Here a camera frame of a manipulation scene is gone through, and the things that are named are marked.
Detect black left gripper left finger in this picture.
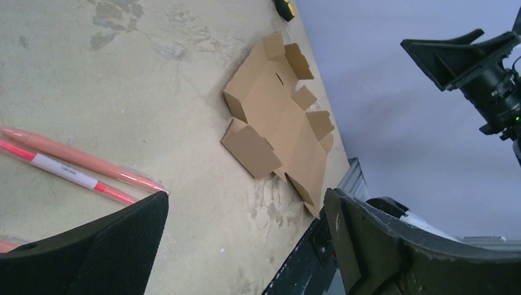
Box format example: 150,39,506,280
1,192,169,294

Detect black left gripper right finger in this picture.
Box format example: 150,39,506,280
324,189,520,294

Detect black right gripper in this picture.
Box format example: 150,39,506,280
401,29,520,141

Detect brown cardboard box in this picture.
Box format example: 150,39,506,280
221,32,334,216

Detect pink pen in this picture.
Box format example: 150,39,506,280
1,127,170,194

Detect red pen with label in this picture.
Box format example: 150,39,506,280
1,139,137,205

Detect yellow black screwdriver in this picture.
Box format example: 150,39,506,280
273,0,296,22

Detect aluminium frame rail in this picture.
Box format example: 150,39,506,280
337,157,370,201

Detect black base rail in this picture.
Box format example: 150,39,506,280
262,210,345,294

